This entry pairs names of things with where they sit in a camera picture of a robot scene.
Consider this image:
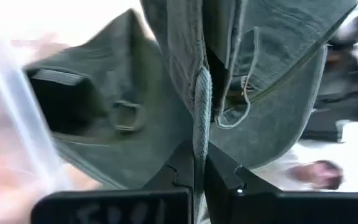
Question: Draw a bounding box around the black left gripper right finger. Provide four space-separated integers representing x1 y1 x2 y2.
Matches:
203 142 358 224

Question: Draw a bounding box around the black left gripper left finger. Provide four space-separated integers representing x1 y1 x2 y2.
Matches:
30 139 196 224

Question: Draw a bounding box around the washed dark grey cap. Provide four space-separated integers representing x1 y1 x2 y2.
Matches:
22 0 358 224

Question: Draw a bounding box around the clear plastic bin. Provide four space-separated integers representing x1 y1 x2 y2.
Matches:
0 21 74 194

